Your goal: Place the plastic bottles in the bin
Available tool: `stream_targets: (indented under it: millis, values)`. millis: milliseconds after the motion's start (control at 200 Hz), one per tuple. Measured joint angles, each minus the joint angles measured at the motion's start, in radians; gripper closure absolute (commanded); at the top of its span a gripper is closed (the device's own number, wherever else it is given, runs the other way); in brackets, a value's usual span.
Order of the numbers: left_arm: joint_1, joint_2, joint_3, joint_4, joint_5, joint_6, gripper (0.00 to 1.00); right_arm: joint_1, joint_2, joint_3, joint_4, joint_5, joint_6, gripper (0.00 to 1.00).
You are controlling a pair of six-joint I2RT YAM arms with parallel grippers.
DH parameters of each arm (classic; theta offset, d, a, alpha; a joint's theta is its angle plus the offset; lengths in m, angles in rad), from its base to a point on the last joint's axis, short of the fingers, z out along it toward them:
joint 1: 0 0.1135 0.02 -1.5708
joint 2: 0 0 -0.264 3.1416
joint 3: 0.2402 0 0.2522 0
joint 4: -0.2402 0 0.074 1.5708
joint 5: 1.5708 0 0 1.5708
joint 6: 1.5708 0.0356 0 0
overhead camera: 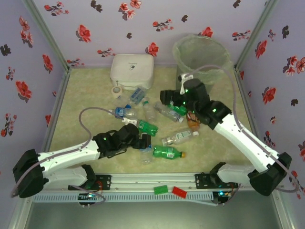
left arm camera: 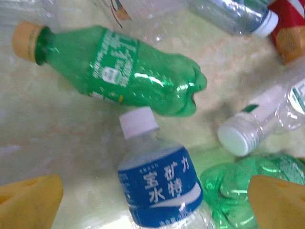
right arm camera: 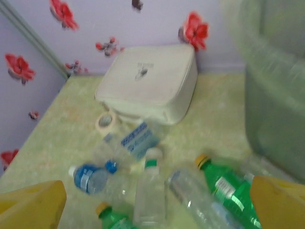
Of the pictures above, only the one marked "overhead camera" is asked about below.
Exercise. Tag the green bottle yellow cap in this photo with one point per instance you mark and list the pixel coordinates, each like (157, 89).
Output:
(149, 127)

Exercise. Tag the clear bottle blue cap front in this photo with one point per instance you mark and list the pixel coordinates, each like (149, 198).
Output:
(145, 158)

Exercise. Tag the green bottle orange cap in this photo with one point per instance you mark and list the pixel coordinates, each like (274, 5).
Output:
(179, 109)
(166, 151)

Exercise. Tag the blue-label bottle white cap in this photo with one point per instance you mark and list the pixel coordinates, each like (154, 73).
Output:
(120, 111)

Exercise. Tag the orange juice bottle red label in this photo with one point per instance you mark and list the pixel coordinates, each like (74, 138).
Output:
(192, 124)

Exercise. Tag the blue-label bottle blue cap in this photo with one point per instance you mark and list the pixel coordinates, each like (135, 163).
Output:
(137, 95)

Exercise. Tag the clear bottle green label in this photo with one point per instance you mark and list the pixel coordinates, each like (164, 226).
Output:
(181, 136)

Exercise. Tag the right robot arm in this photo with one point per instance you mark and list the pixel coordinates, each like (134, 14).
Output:
(245, 143)

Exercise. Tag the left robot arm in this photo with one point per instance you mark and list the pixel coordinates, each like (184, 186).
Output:
(66, 155)

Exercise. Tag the grey mesh waste bin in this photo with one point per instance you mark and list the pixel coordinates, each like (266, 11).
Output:
(210, 86)

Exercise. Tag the clear plastic bin liner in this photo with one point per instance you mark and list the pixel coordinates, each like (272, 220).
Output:
(221, 71)

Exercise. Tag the clear crushed bottle white cap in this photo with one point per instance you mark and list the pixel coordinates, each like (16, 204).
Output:
(166, 112)

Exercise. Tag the white plastic box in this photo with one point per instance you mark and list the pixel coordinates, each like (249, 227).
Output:
(132, 69)

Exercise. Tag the beige tape roll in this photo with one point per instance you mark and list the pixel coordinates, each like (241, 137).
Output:
(116, 95)

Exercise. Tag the green toy block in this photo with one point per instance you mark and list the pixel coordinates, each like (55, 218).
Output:
(160, 189)

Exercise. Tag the red toy block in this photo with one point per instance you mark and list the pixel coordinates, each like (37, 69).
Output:
(179, 192)

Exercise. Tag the small circuit board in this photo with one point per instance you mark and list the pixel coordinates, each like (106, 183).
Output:
(221, 194)
(89, 196)

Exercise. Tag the grey metal panel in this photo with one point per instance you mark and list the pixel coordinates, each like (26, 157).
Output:
(152, 217)

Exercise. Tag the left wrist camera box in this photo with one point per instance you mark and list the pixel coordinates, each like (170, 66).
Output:
(129, 121)

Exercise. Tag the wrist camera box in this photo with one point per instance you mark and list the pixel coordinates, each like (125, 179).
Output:
(129, 121)
(183, 83)

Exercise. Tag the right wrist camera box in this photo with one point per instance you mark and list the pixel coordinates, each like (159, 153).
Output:
(183, 83)

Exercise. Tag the aluminium mounting rail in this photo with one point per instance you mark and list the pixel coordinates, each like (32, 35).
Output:
(152, 181)

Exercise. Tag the aluminium side rail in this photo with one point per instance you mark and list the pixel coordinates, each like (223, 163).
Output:
(243, 90)
(61, 90)

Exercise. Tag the aluminium frame post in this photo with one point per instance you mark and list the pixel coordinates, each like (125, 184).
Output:
(257, 33)
(46, 33)

